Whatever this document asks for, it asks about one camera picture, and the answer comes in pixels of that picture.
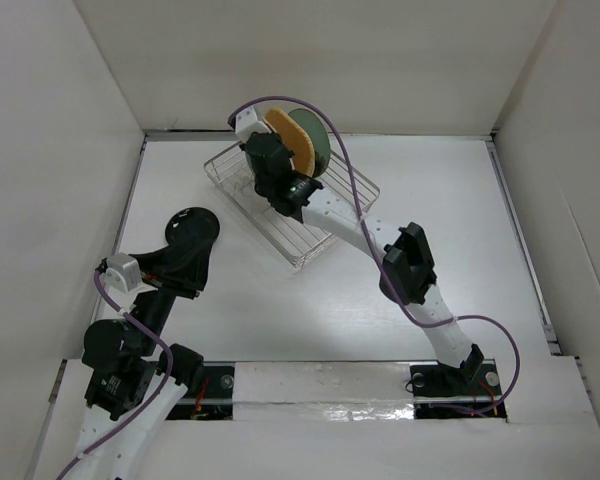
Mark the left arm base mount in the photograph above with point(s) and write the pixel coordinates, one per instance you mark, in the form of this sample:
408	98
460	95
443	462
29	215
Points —
213	400

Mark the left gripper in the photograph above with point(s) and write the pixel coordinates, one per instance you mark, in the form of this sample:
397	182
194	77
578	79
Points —
179	267

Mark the black round plate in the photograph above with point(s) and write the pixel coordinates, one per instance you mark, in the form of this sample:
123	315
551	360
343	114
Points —
195	224

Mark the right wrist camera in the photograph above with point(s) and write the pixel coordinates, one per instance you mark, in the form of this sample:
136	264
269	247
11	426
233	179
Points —
247	122

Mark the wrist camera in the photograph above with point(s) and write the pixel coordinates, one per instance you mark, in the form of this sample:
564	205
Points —
122	272
247	122

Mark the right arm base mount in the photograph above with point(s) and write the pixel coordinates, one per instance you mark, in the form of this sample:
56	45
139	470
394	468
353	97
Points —
440	395

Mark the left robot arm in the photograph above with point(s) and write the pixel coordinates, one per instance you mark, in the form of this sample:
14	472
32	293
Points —
136	377

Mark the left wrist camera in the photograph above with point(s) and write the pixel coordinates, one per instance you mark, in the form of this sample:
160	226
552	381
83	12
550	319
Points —
122	272

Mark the wire dish rack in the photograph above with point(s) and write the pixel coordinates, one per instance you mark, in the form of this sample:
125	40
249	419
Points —
298	244

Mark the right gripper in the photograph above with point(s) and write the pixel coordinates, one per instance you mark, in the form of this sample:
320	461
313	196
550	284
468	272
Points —
289	152

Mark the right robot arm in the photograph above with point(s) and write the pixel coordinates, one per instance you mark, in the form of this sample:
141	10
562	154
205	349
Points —
402	254

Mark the orange woven oval plate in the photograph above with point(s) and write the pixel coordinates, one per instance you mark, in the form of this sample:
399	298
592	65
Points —
295	139

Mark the light blue flower plate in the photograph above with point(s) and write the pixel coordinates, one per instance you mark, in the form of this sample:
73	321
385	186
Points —
317	132

